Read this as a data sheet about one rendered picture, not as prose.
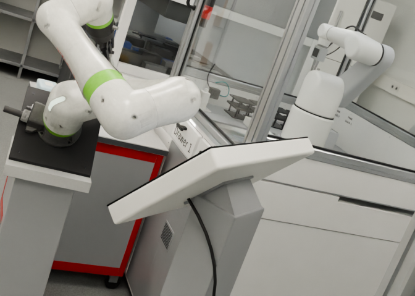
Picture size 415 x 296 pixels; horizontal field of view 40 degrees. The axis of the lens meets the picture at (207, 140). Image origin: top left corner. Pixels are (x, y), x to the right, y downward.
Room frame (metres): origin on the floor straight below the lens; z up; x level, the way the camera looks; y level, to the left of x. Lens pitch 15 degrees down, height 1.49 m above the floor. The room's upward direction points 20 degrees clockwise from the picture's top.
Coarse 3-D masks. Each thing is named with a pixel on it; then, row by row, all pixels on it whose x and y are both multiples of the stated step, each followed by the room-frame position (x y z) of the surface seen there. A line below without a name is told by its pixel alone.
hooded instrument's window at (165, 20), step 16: (144, 0) 3.01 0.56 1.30; (160, 0) 3.04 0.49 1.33; (144, 16) 3.02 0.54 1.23; (160, 16) 3.05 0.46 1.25; (176, 16) 3.09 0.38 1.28; (128, 32) 2.99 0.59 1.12; (144, 32) 3.03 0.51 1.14; (160, 32) 3.06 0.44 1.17; (176, 32) 3.10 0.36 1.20; (128, 48) 3.01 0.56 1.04; (144, 48) 3.04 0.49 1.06; (160, 48) 3.08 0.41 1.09; (176, 48) 3.11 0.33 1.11; (144, 64) 3.05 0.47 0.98; (160, 64) 3.09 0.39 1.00
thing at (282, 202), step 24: (192, 120) 2.33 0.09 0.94; (264, 192) 1.87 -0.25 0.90; (288, 192) 1.91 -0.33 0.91; (312, 192) 1.95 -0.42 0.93; (264, 216) 1.89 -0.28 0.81; (288, 216) 1.93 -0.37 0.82; (312, 216) 1.97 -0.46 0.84; (336, 216) 2.01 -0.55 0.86; (360, 216) 2.06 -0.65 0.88; (384, 216) 2.11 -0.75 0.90; (408, 216) 2.16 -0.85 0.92
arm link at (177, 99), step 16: (128, 80) 1.68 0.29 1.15; (144, 80) 1.62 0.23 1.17; (160, 80) 1.52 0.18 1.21; (176, 80) 1.47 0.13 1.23; (160, 96) 1.41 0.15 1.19; (176, 96) 1.43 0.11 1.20; (192, 96) 1.45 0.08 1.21; (160, 112) 1.40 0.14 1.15; (176, 112) 1.43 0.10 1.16; (192, 112) 1.46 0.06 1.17
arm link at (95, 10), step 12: (72, 0) 1.63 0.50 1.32; (84, 0) 1.64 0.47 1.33; (96, 0) 1.65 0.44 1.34; (108, 0) 1.67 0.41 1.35; (84, 12) 1.64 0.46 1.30; (96, 12) 1.66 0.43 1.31; (108, 12) 1.70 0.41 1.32; (84, 24) 1.67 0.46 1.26; (96, 24) 1.72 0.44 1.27; (108, 24) 1.75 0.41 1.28
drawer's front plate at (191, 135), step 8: (176, 128) 2.42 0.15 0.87; (192, 128) 2.26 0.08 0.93; (176, 136) 2.39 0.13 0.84; (184, 136) 2.31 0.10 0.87; (192, 136) 2.24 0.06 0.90; (200, 136) 2.19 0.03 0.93; (184, 144) 2.28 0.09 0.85; (192, 144) 2.21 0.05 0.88; (184, 152) 2.26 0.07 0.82; (192, 152) 2.19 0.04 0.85
